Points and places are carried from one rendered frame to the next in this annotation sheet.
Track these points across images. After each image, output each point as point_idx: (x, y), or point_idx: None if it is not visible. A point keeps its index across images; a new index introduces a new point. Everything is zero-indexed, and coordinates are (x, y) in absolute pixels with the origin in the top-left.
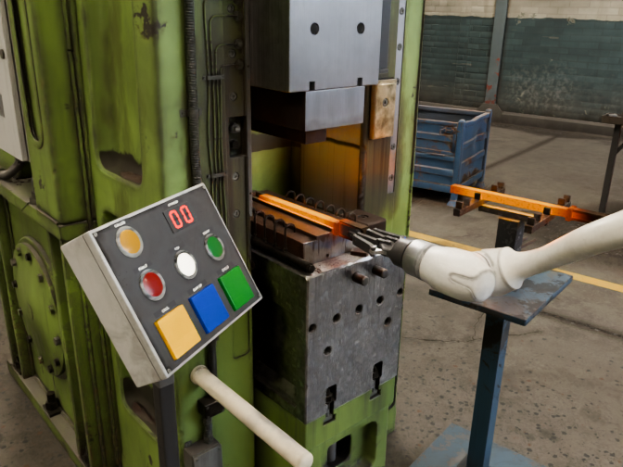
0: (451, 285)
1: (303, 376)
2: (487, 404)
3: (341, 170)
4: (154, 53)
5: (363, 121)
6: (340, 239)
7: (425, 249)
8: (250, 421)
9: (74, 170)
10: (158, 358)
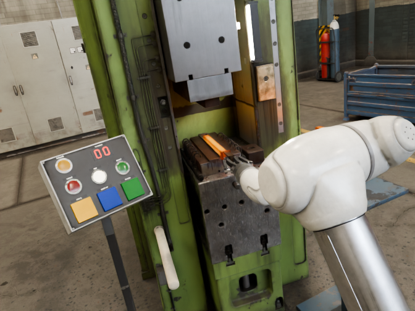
0: (248, 194)
1: (207, 237)
2: None
3: (249, 120)
4: (108, 70)
5: (253, 91)
6: None
7: (243, 171)
8: (162, 258)
9: (115, 126)
10: (68, 221)
